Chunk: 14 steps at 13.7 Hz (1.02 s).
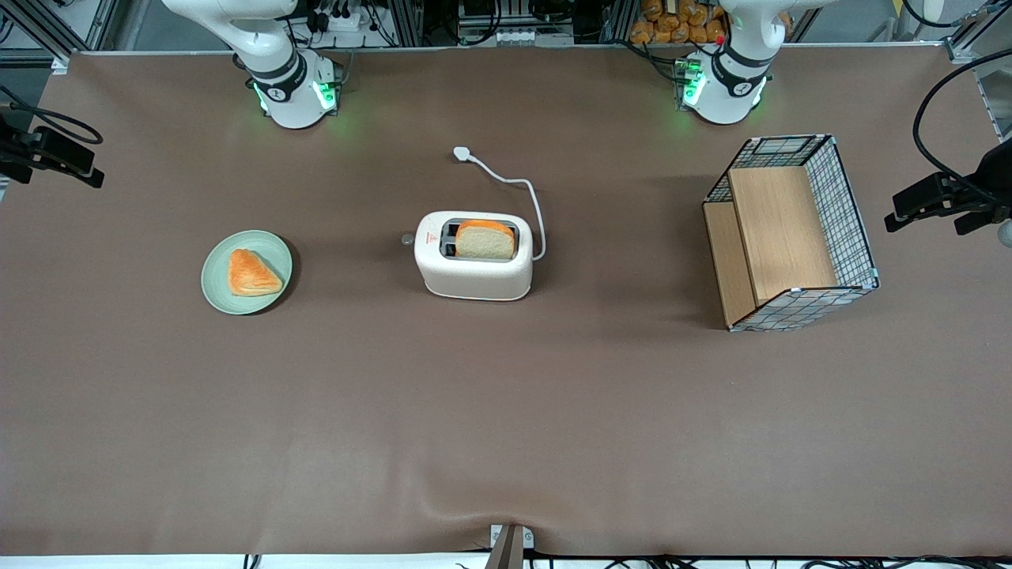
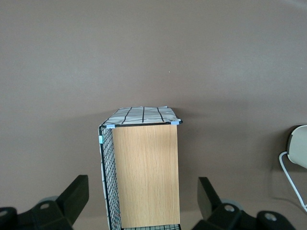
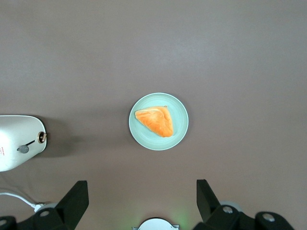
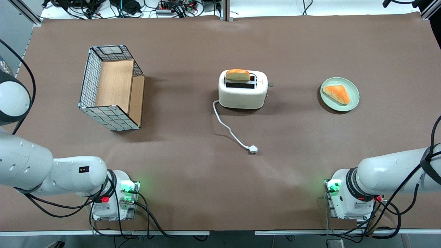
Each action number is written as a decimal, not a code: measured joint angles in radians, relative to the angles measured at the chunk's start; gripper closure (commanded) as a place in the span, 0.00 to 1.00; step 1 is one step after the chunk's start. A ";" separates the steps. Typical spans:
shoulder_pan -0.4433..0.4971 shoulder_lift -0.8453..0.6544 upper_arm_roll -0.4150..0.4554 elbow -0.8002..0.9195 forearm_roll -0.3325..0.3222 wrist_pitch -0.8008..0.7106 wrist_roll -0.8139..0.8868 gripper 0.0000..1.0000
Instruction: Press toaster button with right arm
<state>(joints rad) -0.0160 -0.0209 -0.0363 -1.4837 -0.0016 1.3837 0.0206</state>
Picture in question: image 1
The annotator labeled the black wire grid basket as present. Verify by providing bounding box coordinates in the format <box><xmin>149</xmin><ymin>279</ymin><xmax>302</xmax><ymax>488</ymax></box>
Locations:
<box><xmin>703</xmin><ymin>134</ymin><xmax>880</xmax><ymax>333</ymax></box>

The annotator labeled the brown table cover mat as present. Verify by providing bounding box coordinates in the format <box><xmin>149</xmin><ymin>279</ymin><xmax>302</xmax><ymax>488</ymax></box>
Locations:
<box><xmin>0</xmin><ymin>46</ymin><xmax>1012</xmax><ymax>559</ymax></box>

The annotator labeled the grey metal table bracket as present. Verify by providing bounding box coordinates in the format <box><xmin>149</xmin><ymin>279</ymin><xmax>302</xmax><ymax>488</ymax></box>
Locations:
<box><xmin>484</xmin><ymin>524</ymin><xmax>535</xmax><ymax>569</ymax></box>

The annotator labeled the toast bread slice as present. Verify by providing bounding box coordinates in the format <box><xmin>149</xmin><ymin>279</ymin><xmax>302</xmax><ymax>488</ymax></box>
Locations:
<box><xmin>455</xmin><ymin>220</ymin><xmax>516</xmax><ymax>260</ymax></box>

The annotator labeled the white two-slot toaster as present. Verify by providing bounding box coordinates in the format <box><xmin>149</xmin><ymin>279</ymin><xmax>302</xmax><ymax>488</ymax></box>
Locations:
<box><xmin>402</xmin><ymin>211</ymin><xmax>534</xmax><ymax>302</ymax></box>

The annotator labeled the black looped cable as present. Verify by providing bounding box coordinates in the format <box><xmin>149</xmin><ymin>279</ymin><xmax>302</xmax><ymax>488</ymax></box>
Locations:
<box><xmin>912</xmin><ymin>49</ymin><xmax>1012</xmax><ymax>208</ymax></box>
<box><xmin>0</xmin><ymin>85</ymin><xmax>104</xmax><ymax>146</ymax></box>

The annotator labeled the pale green round plate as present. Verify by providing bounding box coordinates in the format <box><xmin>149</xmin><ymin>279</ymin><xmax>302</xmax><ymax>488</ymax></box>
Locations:
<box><xmin>201</xmin><ymin>230</ymin><xmax>293</xmax><ymax>315</ymax></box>

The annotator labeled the white power strip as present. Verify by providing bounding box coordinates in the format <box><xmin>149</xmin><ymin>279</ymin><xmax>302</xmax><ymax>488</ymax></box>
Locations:
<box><xmin>304</xmin><ymin>0</ymin><xmax>366</xmax><ymax>34</ymax></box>

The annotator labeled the white toaster power cable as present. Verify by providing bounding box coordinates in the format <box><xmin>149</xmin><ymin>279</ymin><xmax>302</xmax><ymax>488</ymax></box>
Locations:
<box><xmin>453</xmin><ymin>146</ymin><xmax>547</xmax><ymax>262</ymax></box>

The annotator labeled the orange triangular pastry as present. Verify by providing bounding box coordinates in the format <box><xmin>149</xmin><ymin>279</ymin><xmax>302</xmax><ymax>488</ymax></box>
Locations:
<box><xmin>228</xmin><ymin>249</ymin><xmax>284</xmax><ymax>297</ymax></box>

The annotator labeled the pile of orange bread rolls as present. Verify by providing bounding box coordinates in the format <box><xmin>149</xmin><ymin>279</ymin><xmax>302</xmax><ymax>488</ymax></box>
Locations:
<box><xmin>630</xmin><ymin>0</ymin><xmax>728</xmax><ymax>46</ymax></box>

